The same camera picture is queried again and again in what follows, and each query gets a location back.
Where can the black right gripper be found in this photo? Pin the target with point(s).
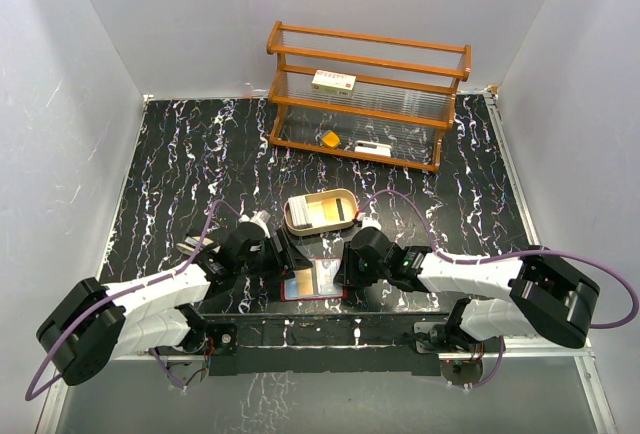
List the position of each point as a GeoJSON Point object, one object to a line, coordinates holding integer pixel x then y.
{"type": "Point", "coordinates": [348, 272]}

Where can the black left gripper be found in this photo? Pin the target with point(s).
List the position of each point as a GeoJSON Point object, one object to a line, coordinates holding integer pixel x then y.
{"type": "Point", "coordinates": [293, 259]}

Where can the white yellow credit card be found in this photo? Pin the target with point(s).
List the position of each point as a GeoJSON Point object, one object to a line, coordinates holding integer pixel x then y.
{"type": "Point", "coordinates": [326, 270]}

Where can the gold credit card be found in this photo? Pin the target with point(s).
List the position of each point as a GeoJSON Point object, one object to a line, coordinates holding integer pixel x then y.
{"type": "Point", "coordinates": [304, 286]}

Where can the red card holder wallet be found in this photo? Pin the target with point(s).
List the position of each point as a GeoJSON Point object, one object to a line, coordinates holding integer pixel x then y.
{"type": "Point", "coordinates": [314, 283]}

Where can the beige oval card tray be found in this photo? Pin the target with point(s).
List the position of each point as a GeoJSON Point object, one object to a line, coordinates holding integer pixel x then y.
{"type": "Point", "coordinates": [331, 210]}

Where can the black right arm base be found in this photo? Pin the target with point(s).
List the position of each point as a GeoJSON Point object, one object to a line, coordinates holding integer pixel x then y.
{"type": "Point", "coordinates": [449, 338]}

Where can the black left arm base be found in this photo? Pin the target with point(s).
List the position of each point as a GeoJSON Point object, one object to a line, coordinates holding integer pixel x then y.
{"type": "Point", "coordinates": [215, 344]}

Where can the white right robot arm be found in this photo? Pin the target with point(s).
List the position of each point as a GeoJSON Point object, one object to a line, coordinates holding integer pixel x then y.
{"type": "Point", "coordinates": [535, 294]}

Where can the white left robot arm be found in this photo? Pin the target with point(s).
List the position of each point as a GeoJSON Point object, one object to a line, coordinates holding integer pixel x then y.
{"type": "Point", "coordinates": [97, 323]}

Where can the orange yellow small block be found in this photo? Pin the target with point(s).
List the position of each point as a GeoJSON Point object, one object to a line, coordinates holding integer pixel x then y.
{"type": "Point", "coordinates": [330, 139]}

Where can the white stapler on shelf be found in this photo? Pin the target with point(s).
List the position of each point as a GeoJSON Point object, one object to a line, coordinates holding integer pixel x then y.
{"type": "Point", "coordinates": [373, 148]}

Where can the white red medicine box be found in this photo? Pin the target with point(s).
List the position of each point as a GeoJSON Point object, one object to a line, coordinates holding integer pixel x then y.
{"type": "Point", "coordinates": [333, 83]}

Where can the orange wooden shelf rack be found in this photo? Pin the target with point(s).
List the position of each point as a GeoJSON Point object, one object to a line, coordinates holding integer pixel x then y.
{"type": "Point", "coordinates": [404, 96]}

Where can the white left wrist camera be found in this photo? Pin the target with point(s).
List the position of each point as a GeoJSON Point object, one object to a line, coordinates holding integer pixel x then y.
{"type": "Point", "coordinates": [260, 218]}

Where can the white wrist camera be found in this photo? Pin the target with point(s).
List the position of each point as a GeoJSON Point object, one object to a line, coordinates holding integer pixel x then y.
{"type": "Point", "coordinates": [363, 220]}
{"type": "Point", "coordinates": [260, 218]}

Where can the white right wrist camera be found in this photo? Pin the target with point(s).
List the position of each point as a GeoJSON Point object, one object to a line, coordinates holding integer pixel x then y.
{"type": "Point", "coordinates": [363, 220]}

